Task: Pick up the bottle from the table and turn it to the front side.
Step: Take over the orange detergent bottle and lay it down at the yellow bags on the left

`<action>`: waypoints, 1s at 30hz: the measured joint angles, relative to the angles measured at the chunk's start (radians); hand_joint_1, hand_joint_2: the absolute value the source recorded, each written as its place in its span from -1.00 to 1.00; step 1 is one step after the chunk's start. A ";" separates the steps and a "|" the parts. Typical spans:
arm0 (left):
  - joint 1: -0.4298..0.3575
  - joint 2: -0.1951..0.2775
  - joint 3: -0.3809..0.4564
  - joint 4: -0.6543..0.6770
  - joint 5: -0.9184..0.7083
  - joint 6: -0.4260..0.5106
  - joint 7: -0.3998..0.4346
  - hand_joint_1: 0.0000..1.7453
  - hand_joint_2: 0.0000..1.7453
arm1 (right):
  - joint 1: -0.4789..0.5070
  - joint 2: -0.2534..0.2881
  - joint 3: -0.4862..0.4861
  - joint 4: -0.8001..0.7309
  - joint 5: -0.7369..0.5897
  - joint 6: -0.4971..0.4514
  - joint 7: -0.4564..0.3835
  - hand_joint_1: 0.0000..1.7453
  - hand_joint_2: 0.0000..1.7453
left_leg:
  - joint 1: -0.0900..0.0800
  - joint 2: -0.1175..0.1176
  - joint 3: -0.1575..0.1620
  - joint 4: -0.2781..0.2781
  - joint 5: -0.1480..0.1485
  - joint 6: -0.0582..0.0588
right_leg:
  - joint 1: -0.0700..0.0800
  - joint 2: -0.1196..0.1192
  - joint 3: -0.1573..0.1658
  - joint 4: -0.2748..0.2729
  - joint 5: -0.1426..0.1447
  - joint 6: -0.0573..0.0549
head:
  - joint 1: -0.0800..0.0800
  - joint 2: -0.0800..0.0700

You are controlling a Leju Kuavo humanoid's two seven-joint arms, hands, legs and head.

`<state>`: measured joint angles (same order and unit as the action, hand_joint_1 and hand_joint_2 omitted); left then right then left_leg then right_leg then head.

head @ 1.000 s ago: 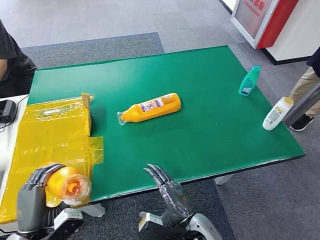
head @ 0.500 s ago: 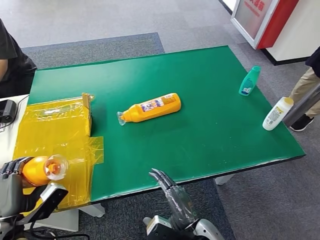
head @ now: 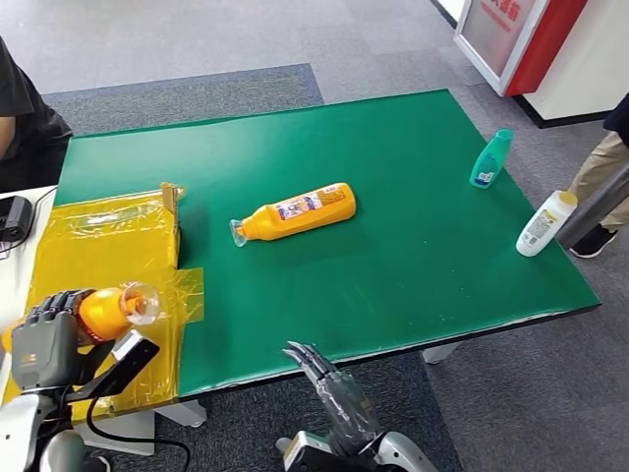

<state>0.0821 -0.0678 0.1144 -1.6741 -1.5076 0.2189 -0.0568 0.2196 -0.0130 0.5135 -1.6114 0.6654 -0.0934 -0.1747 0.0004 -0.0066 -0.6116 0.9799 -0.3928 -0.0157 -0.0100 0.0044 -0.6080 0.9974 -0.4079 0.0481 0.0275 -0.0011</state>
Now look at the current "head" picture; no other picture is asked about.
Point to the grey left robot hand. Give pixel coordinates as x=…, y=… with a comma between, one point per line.
x=44, y=352

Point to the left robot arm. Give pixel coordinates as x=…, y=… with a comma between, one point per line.
x=19, y=430

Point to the white desk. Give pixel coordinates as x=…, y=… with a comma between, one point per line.
x=14, y=273

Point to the seated person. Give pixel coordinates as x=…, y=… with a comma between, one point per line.
x=34, y=150

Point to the white table foot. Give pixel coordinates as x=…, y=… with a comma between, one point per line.
x=127, y=423
x=442, y=354

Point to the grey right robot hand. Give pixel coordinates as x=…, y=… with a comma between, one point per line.
x=344, y=410

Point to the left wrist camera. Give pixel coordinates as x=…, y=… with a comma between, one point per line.
x=133, y=365

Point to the yellow film covered cardboard box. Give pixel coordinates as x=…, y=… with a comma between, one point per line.
x=98, y=247

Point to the white bottle with yellow cap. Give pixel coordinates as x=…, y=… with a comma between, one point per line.
x=539, y=227

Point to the teal bottle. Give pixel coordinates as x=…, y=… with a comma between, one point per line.
x=488, y=161

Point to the person's forearm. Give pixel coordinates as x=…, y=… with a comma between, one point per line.
x=4, y=137

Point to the standing person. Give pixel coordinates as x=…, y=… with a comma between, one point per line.
x=599, y=166

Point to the grey metal pole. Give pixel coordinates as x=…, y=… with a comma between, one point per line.
x=594, y=207

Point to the orange bottle with clear cap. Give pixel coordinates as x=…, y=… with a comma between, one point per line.
x=305, y=213
x=103, y=312

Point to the green table mat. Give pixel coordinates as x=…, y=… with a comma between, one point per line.
x=418, y=163

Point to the black device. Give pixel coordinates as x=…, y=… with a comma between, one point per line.
x=14, y=218

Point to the white counter with black base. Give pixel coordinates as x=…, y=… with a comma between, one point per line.
x=590, y=65

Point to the red and white sign board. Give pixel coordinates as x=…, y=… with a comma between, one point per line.
x=541, y=45

